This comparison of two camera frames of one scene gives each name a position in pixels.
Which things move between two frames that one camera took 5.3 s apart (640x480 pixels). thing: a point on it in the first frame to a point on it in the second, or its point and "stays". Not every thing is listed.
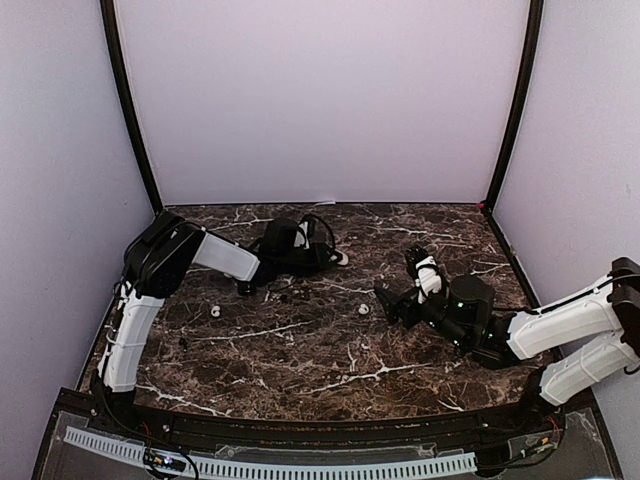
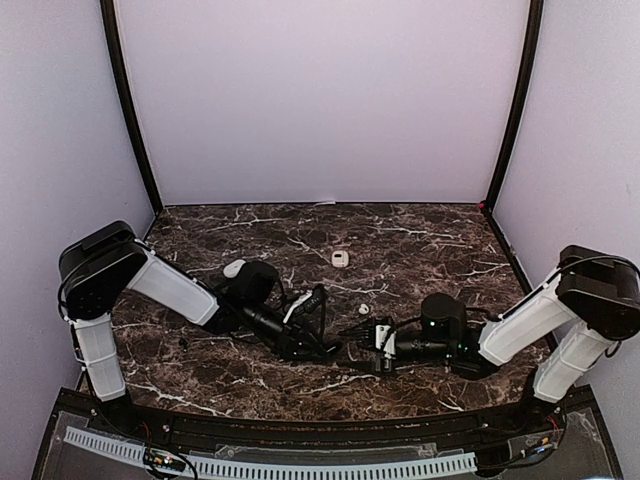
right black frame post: x=536 y=10 stays
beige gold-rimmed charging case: x=345 y=259 stays
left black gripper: x=319 y=258 to x=298 y=326
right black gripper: x=391 y=301 to x=362 y=331
